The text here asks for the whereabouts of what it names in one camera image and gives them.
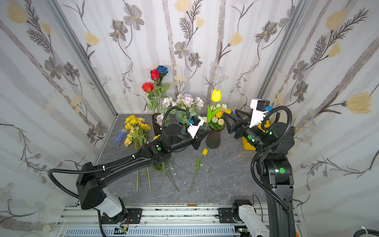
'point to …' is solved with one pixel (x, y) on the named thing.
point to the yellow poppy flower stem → (138, 180)
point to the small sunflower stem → (159, 167)
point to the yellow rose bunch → (137, 128)
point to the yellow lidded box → (246, 146)
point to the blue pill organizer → (121, 136)
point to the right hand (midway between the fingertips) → (237, 117)
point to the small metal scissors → (117, 148)
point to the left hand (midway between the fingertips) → (210, 130)
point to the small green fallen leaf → (208, 168)
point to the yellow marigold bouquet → (184, 105)
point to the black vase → (156, 130)
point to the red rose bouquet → (156, 89)
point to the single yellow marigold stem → (166, 170)
